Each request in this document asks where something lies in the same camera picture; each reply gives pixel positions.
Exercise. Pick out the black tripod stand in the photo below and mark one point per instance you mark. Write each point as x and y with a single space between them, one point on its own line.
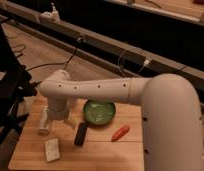
14 86

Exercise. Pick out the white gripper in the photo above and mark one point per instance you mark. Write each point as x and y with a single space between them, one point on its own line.
55 114

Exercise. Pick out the white tube bottle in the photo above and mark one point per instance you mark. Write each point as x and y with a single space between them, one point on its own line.
41 129

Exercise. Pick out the grey metal rail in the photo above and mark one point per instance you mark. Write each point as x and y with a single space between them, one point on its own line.
158 63

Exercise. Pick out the orange toy carrot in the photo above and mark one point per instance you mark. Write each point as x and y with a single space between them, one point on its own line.
120 133

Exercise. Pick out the white sponge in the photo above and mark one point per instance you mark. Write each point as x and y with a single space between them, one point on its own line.
52 152

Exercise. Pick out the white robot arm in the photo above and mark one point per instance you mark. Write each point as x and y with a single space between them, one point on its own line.
171 119

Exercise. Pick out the white object on rail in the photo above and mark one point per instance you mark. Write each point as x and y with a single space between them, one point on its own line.
53 15

